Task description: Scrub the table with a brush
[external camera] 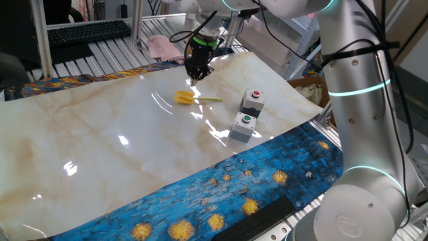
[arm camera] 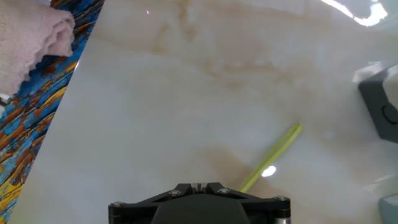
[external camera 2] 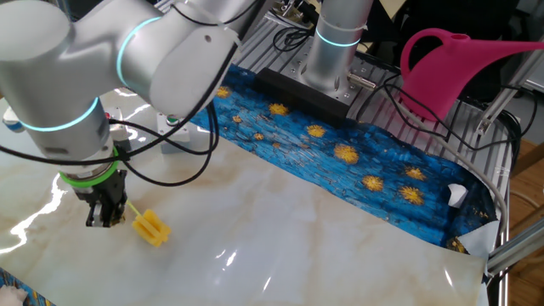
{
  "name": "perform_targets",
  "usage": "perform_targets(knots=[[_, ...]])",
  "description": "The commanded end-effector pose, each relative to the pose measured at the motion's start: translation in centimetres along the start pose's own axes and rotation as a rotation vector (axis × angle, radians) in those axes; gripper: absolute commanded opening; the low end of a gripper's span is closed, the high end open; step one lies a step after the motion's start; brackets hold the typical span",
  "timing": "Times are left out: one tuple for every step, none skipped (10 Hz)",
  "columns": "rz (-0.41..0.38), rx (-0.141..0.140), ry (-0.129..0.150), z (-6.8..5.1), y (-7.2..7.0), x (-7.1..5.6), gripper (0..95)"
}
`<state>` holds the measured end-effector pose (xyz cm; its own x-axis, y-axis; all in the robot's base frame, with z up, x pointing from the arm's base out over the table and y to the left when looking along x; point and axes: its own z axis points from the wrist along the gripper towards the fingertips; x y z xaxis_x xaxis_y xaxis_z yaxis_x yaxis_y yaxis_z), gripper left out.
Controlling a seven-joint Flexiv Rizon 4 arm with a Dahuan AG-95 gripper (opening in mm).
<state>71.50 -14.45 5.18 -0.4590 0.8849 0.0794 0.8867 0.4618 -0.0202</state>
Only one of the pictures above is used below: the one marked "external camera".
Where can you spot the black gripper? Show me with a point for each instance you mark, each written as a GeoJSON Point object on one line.
{"type": "Point", "coordinates": [200, 58]}

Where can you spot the yellow sponge brush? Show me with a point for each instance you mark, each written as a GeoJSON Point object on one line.
{"type": "Point", "coordinates": [183, 97]}

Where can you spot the pink fluffy cloth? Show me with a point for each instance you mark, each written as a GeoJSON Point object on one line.
{"type": "Point", "coordinates": [164, 48]}

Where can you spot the red push button box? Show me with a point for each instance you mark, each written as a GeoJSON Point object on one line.
{"type": "Point", "coordinates": [250, 105]}

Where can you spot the green push button box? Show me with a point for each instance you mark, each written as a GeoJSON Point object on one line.
{"type": "Point", "coordinates": [241, 129]}

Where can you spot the black power adapter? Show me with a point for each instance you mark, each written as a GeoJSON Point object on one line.
{"type": "Point", "coordinates": [123, 11]}

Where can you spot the white metal shelf rack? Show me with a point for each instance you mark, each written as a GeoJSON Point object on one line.
{"type": "Point", "coordinates": [300, 61]}

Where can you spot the open cardboard box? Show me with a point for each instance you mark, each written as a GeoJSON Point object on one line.
{"type": "Point", "coordinates": [302, 81]}

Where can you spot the glossy marble pattern sheet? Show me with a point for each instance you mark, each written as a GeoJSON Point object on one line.
{"type": "Point", "coordinates": [100, 134]}

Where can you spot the black computer keyboard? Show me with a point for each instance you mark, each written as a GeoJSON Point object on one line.
{"type": "Point", "coordinates": [88, 32]}

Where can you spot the blue starry painting cloth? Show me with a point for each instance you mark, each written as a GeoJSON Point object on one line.
{"type": "Point", "coordinates": [267, 174]}

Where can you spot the black flat pad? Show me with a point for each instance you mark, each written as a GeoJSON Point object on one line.
{"type": "Point", "coordinates": [72, 53]}

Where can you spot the black computer monitor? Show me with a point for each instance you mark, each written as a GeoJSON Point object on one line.
{"type": "Point", "coordinates": [16, 30]}

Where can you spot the large brown cardboard box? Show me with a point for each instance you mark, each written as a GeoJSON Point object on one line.
{"type": "Point", "coordinates": [418, 33]}

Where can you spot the aluminium frame post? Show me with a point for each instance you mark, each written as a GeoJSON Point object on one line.
{"type": "Point", "coordinates": [41, 40]}
{"type": "Point", "coordinates": [327, 117]}
{"type": "Point", "coordinates": [137, 23]}

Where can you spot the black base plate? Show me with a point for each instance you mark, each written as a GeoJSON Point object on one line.
{"type": "Point", "coordinates": [257, 221]}

